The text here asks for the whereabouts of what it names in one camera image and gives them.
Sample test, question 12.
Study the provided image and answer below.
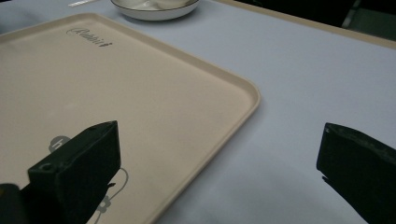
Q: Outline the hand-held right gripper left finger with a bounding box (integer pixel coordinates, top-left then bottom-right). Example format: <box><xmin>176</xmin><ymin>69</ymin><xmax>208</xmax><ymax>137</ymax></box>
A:
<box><xmin>18</xmin><ymin>119</ymin><xmax>121</xmax><ymax>224</ymax></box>

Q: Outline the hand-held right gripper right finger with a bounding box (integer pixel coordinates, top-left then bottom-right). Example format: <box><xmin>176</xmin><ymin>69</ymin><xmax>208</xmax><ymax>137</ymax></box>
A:
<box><xmin>316</xmin><ymin>122</ymin><xmax>396</xmax><ymax>224</ymax></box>

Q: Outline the beige plastic tray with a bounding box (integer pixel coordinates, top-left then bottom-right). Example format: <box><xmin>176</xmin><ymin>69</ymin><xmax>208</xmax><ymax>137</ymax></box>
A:
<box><xmin>0</xmin><ymin>12</ymin><xmax>262</xmax><ymax>224</ymax></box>

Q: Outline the metal stand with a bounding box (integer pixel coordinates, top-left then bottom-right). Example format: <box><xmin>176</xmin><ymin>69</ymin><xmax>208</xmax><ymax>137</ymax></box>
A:
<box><xmin>340</xmin><ymin>0</ymin><xmax>363</xmax><ymax>30</ymax></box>

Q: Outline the white bowl with dark rim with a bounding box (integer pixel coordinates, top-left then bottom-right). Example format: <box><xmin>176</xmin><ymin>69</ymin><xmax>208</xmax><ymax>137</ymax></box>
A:
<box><xmin>110</xmin><ymin>0</ymin><xmax>201</xmax><ymax>21</ymax></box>

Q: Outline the white round food in bowl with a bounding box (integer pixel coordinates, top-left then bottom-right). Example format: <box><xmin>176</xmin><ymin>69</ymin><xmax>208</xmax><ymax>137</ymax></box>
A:
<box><xmin>116</xmin><ymin>0</ymin><xmax>195</xmax><ymax>10</ymax></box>

